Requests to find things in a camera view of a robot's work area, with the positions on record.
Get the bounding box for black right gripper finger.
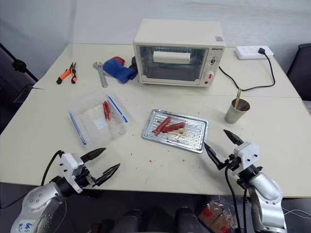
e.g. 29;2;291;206
223;129;245;147
203;142;226;171

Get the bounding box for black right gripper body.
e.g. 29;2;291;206
223;153;243;172

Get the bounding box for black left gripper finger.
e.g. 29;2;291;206
80;147;107;163
94;163;121;187

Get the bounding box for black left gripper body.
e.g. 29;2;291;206
74;164;99;189

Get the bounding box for stainless steel cup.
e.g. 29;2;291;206
224;99;251;124

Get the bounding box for clear plastic zip bag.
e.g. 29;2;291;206
69;93;129;148

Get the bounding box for silver metal baking tray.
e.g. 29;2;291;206
141;109;209;153

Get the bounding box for red sausage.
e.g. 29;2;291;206
153;116;172;134
161;122;186;133

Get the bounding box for dark rounded shape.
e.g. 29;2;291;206
174;206;195;233
121;208;144;233

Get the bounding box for cardboard box red tape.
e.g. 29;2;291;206
198;200;234;233

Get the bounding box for silver adjustable wrench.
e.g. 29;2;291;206
92;61;108;88

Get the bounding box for orange black pliers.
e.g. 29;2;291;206
56;62;78;85

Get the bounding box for blue cloth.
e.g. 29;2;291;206
102;57;138;84

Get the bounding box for white power strip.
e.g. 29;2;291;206
234;46;275;60

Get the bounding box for black object beside oven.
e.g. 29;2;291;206
128;56;139;73

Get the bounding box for black office chair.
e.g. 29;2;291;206
286;43;311;108

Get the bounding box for cream toaster oven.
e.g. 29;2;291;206
133;18;226;90

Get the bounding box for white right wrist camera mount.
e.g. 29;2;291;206
233;142;260;174

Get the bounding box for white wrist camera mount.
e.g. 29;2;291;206
233;142;260;174
59;152;85;194

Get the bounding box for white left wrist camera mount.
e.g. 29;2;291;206
59;152;85;194

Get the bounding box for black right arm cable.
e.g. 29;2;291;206
225;166;238;233

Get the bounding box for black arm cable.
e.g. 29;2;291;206
40;150;64;187
225;166;238;233

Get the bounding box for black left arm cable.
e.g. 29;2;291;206
40;150;64;187

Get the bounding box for black plug and cord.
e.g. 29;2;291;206
218;48;276;92

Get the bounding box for thin white cable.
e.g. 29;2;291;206
283;208;311;217

